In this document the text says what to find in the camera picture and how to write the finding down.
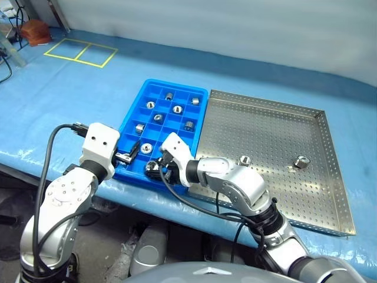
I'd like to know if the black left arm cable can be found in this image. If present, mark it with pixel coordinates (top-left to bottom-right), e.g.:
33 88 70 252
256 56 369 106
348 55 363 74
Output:
31 122 89 278

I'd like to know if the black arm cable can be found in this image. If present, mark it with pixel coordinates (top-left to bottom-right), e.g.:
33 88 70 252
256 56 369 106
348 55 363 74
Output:
31 122 89 278
158 167 266 257

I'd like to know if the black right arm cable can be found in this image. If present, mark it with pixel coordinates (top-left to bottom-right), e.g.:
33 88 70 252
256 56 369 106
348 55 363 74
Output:
158 167 266 257

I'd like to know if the blue compartment tray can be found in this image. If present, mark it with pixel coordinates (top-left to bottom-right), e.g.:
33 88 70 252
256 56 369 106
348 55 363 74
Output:
113 78 209 195

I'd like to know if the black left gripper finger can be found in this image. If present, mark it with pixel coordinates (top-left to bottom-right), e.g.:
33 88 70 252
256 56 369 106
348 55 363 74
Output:
129 140 141 162

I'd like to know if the grey robot torso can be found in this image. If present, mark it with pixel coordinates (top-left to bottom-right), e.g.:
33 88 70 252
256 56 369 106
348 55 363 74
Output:
123 262 298 283

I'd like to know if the metal nut right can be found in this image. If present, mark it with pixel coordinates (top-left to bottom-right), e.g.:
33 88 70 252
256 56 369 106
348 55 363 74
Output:
293 155 310 169

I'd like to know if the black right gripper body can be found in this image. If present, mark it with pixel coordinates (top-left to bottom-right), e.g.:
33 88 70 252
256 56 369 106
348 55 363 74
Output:
158 154 180 185

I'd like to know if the thin black background cable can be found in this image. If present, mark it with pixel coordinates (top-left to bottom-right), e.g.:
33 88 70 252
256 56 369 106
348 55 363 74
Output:
0 54 13 85

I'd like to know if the grey rounded shape under table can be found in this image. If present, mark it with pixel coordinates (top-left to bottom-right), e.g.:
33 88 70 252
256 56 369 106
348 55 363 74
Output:
129 223 168 275

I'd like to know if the perforated stainless steel tray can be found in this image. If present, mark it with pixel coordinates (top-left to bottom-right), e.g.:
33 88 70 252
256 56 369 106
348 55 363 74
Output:
188 90 357 237

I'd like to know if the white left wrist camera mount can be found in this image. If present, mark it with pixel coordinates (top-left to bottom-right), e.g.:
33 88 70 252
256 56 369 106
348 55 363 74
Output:
78 123 121 180

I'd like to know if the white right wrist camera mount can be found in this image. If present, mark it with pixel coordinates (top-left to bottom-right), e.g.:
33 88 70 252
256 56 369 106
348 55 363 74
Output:
158 132 197 188

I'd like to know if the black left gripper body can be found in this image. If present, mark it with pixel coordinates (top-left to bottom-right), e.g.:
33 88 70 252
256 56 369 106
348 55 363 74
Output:
113 150 133 166

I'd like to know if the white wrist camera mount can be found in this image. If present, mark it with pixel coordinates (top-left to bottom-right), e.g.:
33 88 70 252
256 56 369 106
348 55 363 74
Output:
78 123 121 180
158 132 197 188

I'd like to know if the grey metal pole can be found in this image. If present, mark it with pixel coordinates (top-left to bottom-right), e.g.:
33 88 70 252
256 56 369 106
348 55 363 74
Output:
48 0 71 33

